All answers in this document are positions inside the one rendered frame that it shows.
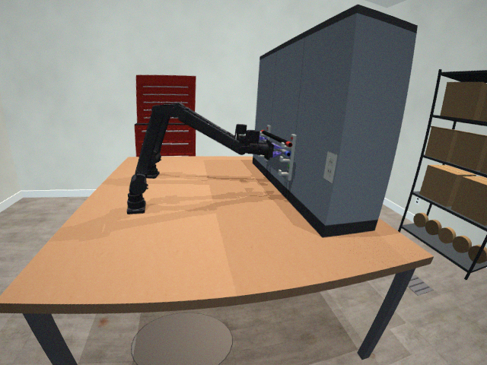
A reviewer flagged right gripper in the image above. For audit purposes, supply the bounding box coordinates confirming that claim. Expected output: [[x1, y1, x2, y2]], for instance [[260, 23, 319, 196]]
[[258, 140, 284, 160]]

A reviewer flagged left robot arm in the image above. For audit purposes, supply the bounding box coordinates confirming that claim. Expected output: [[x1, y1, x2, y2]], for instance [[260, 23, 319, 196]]
[[146, 103, 247, 179]]

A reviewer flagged black metal bar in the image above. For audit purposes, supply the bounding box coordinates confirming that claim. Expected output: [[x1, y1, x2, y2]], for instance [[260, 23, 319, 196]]
[[261, 130, 292, 148]]

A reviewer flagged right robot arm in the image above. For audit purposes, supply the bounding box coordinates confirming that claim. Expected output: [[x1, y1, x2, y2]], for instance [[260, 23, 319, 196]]
[[126, 104, 267, 214]]

